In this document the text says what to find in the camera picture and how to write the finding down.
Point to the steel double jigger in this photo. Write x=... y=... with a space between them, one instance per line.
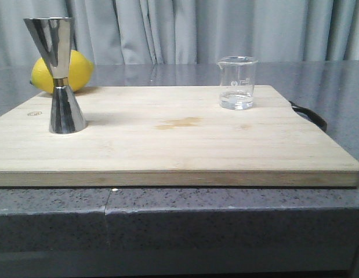
x=53 y=39

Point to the wooden cutting board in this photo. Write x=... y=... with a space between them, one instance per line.
x=170 y=136

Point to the black cutting board handle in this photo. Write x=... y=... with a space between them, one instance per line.
x=310 y=115

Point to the yellow lemon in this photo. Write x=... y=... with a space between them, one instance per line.
x=80 y=73

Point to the grey curtain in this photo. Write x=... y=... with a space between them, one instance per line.
x=189 y=32

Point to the glass beaker with clear liquid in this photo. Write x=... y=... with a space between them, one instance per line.
x=237 y=82

